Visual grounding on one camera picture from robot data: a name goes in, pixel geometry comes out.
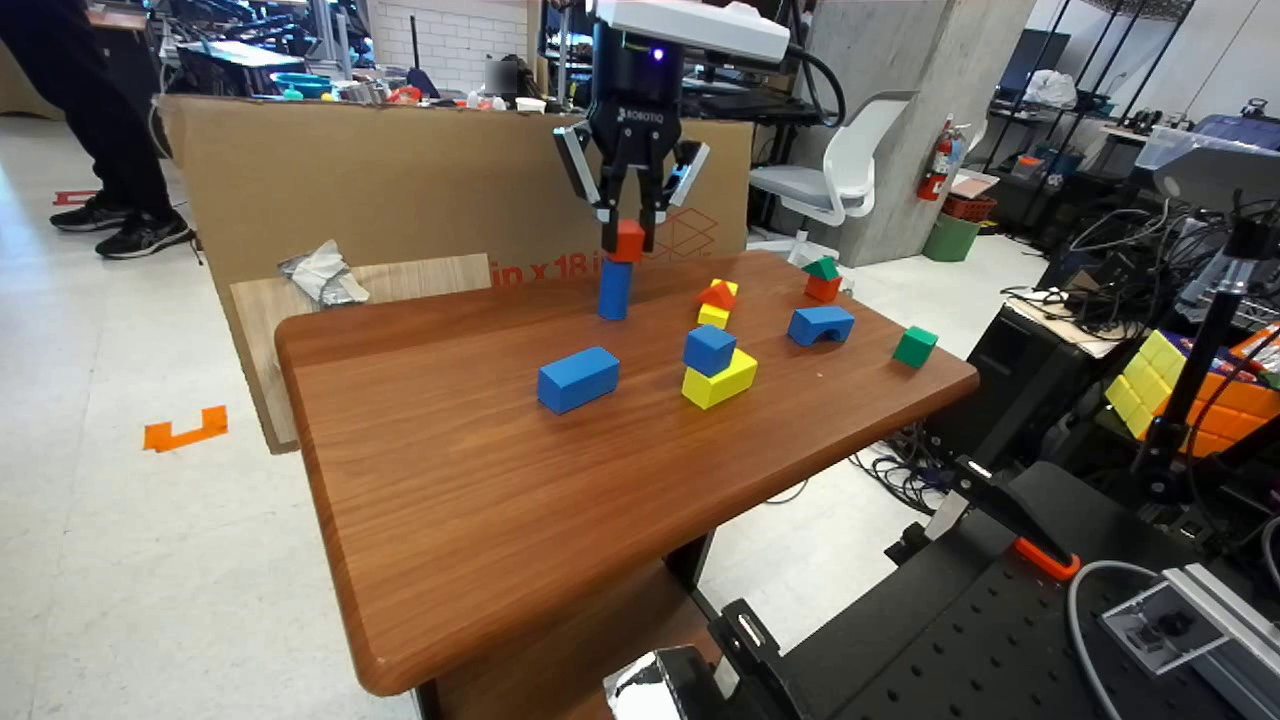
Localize light wooden board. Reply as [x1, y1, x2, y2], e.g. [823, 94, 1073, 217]
[229, 248, 496, 455]

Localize orange tape floor mark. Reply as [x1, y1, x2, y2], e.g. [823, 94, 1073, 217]
[139, 403, 230, 455]

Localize red fire extinguisher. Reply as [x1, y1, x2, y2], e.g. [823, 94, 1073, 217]
[911, 118, 972, 208]

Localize floor cable bundle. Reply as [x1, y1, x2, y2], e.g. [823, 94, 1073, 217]
[854, 433, 983, 521]

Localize green bin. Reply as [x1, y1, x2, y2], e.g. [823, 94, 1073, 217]
[919, 212, 983, 269]

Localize blue rectangular block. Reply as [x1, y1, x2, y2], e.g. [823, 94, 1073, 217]
[531, 346, 625, 420]

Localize yellow sticky note pad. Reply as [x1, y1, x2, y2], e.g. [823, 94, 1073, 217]
[1099, 330, 1193, 444]

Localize red box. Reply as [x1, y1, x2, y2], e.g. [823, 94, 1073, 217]
[941, 168, 1002, 227]

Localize black camera stand pole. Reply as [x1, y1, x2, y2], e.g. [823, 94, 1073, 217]
[1126, 212, 1272, 515]

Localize blue arch block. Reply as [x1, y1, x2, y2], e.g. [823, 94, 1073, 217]
[785, 305, 858, 354]

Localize person's black trousers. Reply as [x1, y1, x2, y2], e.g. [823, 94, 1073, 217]
[0, 0, 176, 224]

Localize tall blue block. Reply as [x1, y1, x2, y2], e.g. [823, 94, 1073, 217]
[595, 256, 639, 325]

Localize crumpled clear plastic bag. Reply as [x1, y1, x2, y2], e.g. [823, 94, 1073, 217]
[274, 237, 376, 313]

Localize green cube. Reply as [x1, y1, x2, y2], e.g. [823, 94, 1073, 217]
[887, 325, 941, 375]

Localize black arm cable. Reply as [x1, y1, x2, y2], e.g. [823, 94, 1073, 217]
[781, 47, 851, 134]

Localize large cardboard box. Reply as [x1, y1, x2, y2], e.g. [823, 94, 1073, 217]
[161, 94, 761, 325]

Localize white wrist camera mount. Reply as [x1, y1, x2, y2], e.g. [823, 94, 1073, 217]
[592, 0, 797, 68]

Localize black tool with orange grip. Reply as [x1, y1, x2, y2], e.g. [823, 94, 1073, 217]
[946, 459, 1086, 590]

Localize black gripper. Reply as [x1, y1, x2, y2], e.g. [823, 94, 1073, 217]
[546, 25, 714, 256]

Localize yellow L-shaped block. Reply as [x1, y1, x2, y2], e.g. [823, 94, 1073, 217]
[674, 349, 765, 416]

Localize aluminium rail with label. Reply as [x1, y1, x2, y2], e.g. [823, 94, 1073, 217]
[1099, 560, 1280, 720]

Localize black sneaker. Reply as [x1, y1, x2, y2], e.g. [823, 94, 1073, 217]
[46, 198, 119, 242]
[91, 208, 198, 265]

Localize white cable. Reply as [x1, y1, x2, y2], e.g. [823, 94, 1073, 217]
[1065, 557, 1169, 720]

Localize white office chair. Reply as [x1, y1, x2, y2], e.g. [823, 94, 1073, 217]
[747, 94, 911, 233]

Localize wooden table pedestal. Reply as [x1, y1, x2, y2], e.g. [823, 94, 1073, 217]
[417, 557, 727, 720]

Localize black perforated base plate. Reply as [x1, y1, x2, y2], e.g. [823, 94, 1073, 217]
[765, 455, 1280, 720]

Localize orange box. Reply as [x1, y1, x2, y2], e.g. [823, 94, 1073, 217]
[1171, 334, 1280, 465]

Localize blue cube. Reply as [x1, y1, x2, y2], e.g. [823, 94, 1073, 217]
[678, 325, 739, 382]

